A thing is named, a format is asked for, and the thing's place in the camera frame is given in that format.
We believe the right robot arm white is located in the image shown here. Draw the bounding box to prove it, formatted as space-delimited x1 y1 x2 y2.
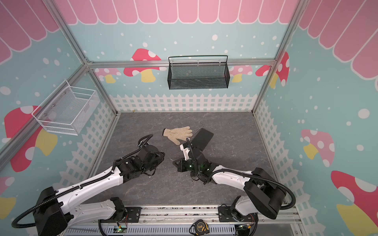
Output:
173 140 296 219

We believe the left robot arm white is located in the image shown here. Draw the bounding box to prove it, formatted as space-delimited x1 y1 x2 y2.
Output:
11 134 165 236

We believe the black flat box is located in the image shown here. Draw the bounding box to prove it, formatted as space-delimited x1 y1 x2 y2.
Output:
191 128 214 151

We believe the beige knit work glove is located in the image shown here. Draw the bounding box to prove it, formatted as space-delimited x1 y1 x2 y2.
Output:
162 126 193 146

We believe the yellow black tape measure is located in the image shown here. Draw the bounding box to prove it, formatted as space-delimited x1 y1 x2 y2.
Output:
189 219 210 236

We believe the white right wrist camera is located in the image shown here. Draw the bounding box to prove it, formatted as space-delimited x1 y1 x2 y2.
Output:
180 143 191 161

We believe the black mesh wall basket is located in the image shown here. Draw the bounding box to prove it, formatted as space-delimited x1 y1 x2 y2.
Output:
167 55 230 89

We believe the white wire wall basket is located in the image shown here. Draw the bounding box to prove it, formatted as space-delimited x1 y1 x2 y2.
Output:
31 81 100 136

